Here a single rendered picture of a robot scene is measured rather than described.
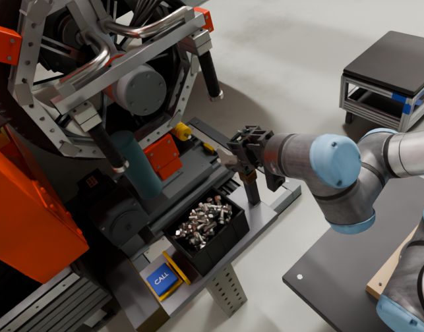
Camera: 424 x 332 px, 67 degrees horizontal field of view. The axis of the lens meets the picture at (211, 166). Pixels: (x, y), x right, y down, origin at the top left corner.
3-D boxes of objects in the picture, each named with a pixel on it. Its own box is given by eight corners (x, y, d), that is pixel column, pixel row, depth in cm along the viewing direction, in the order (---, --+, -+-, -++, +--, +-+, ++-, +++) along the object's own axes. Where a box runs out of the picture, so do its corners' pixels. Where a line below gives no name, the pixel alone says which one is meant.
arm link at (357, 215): (391, 202, 65) (371, 157, 60) (364, 246, 61) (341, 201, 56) (349, 195, 73) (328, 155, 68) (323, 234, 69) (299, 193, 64)
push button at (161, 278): (167, 265, 96) (164, 261, 94) (180, 280, 91) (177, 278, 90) (148, 281, 94) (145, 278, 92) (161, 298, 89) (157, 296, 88)
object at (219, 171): (194, 143, 183) (189, 130, 176) (237, 174, 161) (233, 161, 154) (122, 198, 169) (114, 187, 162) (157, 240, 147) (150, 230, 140)
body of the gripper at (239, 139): (244, 124, 78) (278, 124, 68) (260, 151, 82) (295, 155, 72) (223, 143, 76) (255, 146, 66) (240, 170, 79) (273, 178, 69)
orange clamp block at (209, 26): (181, 38, 110) (201, 26, 113) (195, 43, 105) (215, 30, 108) (175, 18, 105) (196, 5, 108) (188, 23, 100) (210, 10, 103)
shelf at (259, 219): (241, 190, 112) (240, 184, 109) (278, 218, 101) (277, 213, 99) (142, 276, 99) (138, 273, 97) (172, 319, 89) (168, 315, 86)
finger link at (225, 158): (209, 145, 84) (235, 141, 78) (220, 163, 87) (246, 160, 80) (202, 153, 83) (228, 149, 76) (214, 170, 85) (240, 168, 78)
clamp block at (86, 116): (88, 107, 79) (77, 89, 76) (103, 120, 74) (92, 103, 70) (71, 118, 78) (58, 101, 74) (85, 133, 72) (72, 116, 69)
